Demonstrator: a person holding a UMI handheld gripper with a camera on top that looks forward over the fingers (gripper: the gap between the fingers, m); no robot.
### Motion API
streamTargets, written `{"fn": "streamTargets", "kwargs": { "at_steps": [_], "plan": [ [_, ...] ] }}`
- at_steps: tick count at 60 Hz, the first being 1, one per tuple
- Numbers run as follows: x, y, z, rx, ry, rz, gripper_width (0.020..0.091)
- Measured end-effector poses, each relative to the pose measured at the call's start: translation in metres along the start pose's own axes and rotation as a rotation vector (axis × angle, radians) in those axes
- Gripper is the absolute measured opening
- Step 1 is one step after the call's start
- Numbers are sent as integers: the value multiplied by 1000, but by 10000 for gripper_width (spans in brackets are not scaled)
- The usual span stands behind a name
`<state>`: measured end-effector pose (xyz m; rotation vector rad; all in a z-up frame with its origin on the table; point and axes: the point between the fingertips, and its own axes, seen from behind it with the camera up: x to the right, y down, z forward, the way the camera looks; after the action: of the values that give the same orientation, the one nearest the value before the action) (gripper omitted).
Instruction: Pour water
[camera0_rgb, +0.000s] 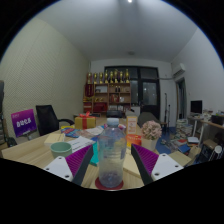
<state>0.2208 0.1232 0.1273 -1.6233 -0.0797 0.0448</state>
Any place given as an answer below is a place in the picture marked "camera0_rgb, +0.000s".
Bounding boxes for white paper booklet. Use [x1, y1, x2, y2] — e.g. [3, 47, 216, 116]
[66, 135, 96, 154]

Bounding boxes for yellow gift box red ribbon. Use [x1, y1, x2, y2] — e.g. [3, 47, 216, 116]
[74, 111, 97, 130]

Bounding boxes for wooden shelf unit with trophies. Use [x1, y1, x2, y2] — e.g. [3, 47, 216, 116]
[83, 68, 132, 116]

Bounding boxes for pale yellow notebook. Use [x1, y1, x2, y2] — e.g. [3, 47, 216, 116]
[43, 133, 66, 148]

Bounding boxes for clear plastic water bottle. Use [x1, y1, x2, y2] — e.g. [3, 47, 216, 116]
[97, 117, 128, 190]

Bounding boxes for flat round red coaster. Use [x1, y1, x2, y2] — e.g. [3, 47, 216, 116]
[94, 176, 125, 191]

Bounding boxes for black tripod stand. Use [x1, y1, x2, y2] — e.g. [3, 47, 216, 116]
[162, 92, 172, 135]

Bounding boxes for orange standing card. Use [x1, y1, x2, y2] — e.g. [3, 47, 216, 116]
[126, 115, 139, 136]

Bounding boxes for small wooden side table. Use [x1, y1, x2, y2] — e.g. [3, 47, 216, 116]
[168, 149, 193, 168]

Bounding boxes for wooden side desk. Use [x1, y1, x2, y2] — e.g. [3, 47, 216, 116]
[188, 114, 224, 144]

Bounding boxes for stack of books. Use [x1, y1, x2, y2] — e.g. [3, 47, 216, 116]
[175, 118, 194, 138]

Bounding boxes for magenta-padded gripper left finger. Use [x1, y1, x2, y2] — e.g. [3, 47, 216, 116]
[43, 144, 95, 187]

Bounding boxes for white wall air conditioner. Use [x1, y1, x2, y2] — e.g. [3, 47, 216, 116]
[171, 63, 187, 78]

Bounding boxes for grey armchair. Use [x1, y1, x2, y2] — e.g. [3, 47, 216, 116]
[137, 111, 162, 128]

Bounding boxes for pale yellow envelope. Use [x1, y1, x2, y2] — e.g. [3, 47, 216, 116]
[122, 148, 144, 179]

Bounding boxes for black computer monitor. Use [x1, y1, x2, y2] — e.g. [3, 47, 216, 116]
[190, 100, 203, 115]

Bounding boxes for pale green cup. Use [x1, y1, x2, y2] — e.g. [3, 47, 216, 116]
[50, 141, 73, 160]

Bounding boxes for pink flowers in white pot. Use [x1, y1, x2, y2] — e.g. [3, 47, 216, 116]
[140, 120, 163, 152]

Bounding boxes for purple sign board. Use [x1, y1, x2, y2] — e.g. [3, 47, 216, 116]
[10, 108, 38, 138]

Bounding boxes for white stool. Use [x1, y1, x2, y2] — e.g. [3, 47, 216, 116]
[212, 144, 224, 162]

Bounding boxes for orange book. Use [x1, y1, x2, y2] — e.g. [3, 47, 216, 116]
[126, 133, 143, 148]

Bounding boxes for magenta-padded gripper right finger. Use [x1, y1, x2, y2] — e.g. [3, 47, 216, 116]
[130, 143, 184, 186]

